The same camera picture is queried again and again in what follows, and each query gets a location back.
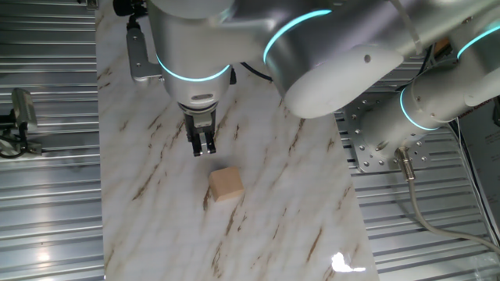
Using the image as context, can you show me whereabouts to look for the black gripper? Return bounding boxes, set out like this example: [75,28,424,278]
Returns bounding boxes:
[182,108,218,158]

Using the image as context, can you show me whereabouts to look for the small wooden block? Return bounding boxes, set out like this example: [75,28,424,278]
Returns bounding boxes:
[208,166,245,203]

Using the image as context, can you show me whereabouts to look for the marble pattern mat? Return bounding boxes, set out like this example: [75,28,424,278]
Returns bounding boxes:
[95,0,380,281]

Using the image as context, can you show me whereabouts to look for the grey metal clamp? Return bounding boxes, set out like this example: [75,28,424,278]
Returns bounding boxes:
[0,132,43,158]

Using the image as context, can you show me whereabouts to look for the long black gripper cable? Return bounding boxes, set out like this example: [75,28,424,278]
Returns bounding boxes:
[229,61,274,85]

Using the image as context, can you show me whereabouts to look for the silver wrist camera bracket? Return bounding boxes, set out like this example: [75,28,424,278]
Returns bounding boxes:
[125,22,163,83]

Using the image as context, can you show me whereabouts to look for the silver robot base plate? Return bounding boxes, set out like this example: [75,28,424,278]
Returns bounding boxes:
[335,91,442,173]

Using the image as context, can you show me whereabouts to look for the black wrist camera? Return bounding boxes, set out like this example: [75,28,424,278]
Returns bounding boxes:
[112,0,149,19]

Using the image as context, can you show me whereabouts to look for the black stand camera cable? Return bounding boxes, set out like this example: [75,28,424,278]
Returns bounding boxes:
[0,111,30,159]

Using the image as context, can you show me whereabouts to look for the silver camera on stand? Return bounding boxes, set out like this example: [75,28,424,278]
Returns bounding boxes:
[10,87,39,133]

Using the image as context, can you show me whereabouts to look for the grey cable with metal connector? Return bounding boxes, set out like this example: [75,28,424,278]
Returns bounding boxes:
[393,146,500,257]

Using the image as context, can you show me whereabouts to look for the thin white cable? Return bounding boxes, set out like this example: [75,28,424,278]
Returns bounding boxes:
[389,0,426,55]

